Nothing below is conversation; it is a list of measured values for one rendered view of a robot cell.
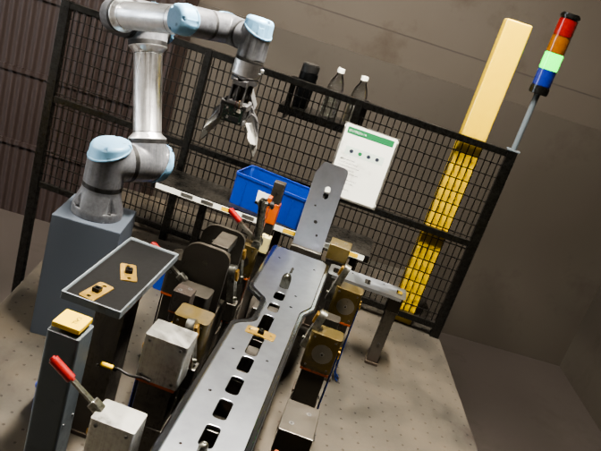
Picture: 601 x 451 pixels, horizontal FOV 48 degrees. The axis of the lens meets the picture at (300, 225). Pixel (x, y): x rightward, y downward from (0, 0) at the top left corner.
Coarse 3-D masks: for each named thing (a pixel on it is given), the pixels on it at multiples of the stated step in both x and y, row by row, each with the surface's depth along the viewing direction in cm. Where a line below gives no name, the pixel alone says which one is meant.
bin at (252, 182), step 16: (240, 176) 262; (256, 176) 277; (272, 176) 275; (240, 192) 264; (256, 192) 261; (288, 192) 257; (304, 192) 272; (256, 208) 263; (288, 208) 258; (288, 224) 260
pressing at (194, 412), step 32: (288, 256) 241; (256, 288) 209; (320, 288) 225; (256, 320) 191; (288, 320) 197; (224, 352) 172; (288, 352) 182; (192, 384) 155; (224, 384) 159; (256, 384) 163; (192, 416) 145; (256, 416) 151; (160, 448) 133; (192, 448) 136; (224, 448) 138
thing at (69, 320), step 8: (64, 312) 137; (72, 312) 138; (56, 320) 134; (64, 320) 135; (72, 320) 136; (80, 320) 136; (88, 320) 137; (64, 328) 134; (72, 328) 133; (80, 328) 134
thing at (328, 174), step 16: (320, 176) 245; (336, 176) 244; (320, 192) 247; (336, 192) 246; (304, 208) 250; (320, 208) 249; (304, 224) 251; (320, 224) 250; (304, 240) 253; (320, 240) 252
